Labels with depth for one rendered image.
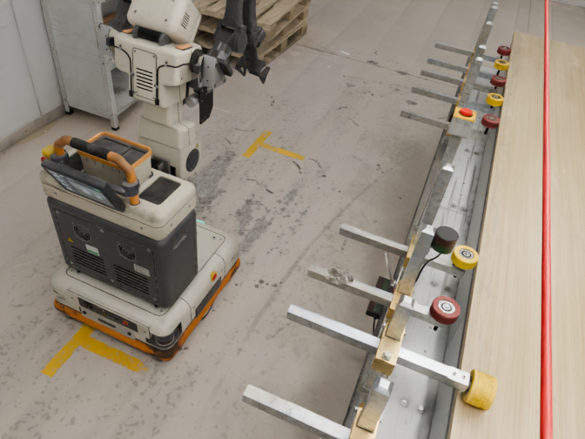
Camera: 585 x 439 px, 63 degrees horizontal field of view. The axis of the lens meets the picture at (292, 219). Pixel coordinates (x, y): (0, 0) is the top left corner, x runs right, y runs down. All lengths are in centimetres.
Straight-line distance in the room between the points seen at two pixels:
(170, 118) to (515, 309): 139
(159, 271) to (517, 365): 124
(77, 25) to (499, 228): 276
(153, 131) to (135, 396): 110
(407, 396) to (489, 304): 37
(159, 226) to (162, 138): 45
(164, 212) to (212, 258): 62
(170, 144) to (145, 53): 38
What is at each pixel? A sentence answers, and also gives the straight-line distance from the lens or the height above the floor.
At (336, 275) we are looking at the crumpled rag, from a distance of 147.
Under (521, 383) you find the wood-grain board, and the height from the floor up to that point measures 90.
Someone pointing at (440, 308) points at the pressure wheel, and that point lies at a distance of 144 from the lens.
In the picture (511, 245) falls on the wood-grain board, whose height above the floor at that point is 90.
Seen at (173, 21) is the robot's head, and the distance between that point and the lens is 181.
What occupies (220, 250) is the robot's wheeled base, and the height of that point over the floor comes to 28.
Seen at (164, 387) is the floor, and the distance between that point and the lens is 223.
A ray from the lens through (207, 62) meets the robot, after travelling 179.
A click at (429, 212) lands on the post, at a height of 100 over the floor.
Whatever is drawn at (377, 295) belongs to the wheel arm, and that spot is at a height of 86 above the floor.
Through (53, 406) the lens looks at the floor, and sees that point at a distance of 229.
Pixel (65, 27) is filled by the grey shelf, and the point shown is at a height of 67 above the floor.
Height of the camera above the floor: 194
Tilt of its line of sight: 42 degrees down
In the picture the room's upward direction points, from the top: 8 degrees clockwise
